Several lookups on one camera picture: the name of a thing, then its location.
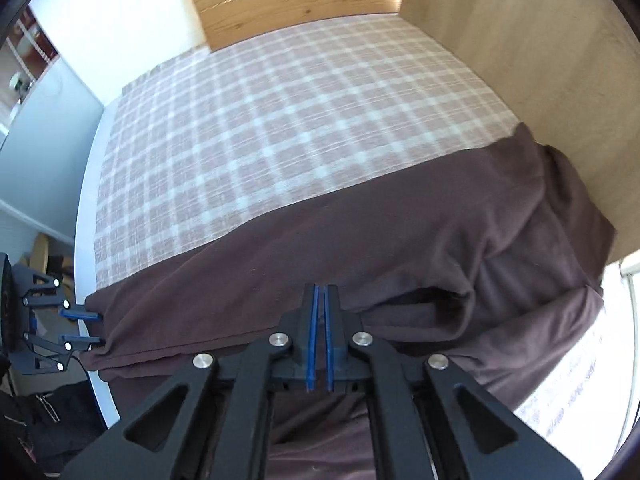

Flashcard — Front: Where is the pink plaid blanket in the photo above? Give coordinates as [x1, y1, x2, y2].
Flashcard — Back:
[92, 12, 626, 441]

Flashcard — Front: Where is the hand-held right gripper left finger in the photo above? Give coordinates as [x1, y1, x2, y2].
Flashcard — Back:
[60, 282, 319, 480]

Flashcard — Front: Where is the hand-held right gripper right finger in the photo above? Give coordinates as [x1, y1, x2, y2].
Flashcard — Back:
[324, 284, 583, 480]

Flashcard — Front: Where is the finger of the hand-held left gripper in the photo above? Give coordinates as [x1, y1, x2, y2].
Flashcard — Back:
[25, 332, 107, 374]
[22, 270, 104, 323]

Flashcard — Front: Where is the brown fleece garment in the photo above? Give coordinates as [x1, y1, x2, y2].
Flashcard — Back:
[82, 122, 617, 480]

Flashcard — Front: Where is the person's black jacket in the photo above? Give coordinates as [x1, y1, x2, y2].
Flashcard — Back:
[0, 379, 110, 477]

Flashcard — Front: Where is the pine plank board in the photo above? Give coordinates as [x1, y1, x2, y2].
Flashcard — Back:
[177, 0, 412, 54]

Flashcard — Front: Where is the oak veneer board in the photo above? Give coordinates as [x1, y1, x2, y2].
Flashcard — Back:
[399, 0, 640, 267]

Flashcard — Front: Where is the wooden stool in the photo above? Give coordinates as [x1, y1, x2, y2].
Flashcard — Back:
[29, 232, 77, 292]

